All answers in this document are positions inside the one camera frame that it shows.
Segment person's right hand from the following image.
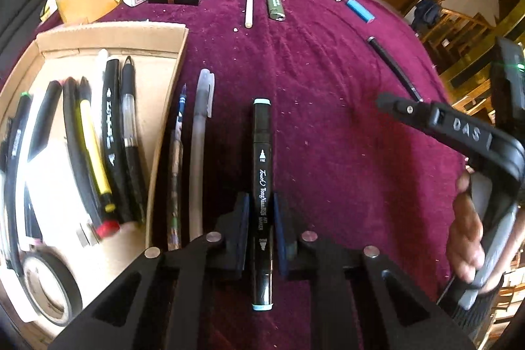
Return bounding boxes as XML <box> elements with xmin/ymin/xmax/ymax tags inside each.
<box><xmin>446</xmin><ymin>171</ymin><xmax>485</xmax><ymax>272</ymax></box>

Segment blue patterned pen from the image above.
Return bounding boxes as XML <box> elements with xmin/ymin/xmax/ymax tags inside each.
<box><xmin>166</xmin><ymin>83</ymin><xmax>188</xmax><ymax>252</ymax></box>

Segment black gel pen clear barrel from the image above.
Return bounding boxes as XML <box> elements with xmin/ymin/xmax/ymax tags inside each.
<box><xmin>120</xmin><ymin>55</ymin><xmax>147</xmax><ymax>223</ymax></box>

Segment grey translucent gel pen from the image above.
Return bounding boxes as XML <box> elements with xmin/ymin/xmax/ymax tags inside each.
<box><xmin>189</xmin><ymin>68</ymin><xmax>216</xmax><ymax>242</ymax></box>

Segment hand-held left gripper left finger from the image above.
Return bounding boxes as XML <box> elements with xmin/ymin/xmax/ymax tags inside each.
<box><xmin>49</xmin><ymin>192</ymin><xmax>251</xmax><ymax>350</ymax></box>

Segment blue cylindrical battery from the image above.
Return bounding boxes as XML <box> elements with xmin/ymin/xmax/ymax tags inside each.
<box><xmin>346</xmin><ymin>0</ymin><xmax>375</xmax><ymax>24</ymax></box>

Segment yellow black highlighter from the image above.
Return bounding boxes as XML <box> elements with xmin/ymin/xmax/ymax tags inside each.
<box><xmin>78</xmin><ymin>76</ymin><xmax>116</xmax><ymax>213</ymax></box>

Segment black marker green caps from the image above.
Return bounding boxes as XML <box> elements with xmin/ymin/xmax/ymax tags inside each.
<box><xmin>4</xmin><ymin>91</ymin><xmax>34</xmax><ymax>178</ymax></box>

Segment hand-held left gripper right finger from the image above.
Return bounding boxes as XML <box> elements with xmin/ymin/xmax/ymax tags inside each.
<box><xmin>273</xmin><ymin>192</ymin><xmax>476</xmax><ymax>350</ymax></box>

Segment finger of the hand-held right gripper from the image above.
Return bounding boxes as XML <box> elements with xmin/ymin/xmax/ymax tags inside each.
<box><xmin>376</xmin><ymin>92</ymin><xmax>436</xmax><ymax>134</ymax></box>

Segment wooden railing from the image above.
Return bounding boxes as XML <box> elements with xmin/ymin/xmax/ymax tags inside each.
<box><xmin>422</xmin><ymin>0</ymin><xmax>497</xmax><ymax>64</ymax></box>

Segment long black rod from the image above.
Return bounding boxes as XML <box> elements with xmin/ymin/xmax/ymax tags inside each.
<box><xmin>366</xmin><ymin>36</ymin><xmax>423</xmax><ymax>102</ymax></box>

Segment green lighter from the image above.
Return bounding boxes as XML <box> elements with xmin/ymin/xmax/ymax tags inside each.
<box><xmin>266</xmin><ymin>0</ymin><xmax>285</xmax><ymax>21</ymax></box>

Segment black marker red caps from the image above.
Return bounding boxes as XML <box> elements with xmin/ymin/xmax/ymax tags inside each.
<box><xmin>61</xmin><ymin>76</ymin><xmax>121</xmax><ymax>239</ymax></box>

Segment black marker light blue caps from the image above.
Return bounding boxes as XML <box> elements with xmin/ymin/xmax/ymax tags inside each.
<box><xmin>250</xmin><ymin>98</ymin><xmax>276</xmax><ymax>312</ymax></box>

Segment dark blue cloth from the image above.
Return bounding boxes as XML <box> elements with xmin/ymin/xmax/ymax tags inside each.
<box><xmin>411</xmin><ymin>0</ymin><xmax>444</xmax><ymax>35</ymax></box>

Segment black tape roll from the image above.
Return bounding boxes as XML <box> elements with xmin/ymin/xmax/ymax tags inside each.
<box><xmin>8</xmin><ymin>247</ymin><xmax>83</xmax><ymax>328</ymax></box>

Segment shallow cardboard box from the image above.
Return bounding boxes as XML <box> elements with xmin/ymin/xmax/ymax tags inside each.
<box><xmin>0</xmin><ymin>21</ymin><xmax>189</xmax><ymax>338</ymax></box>

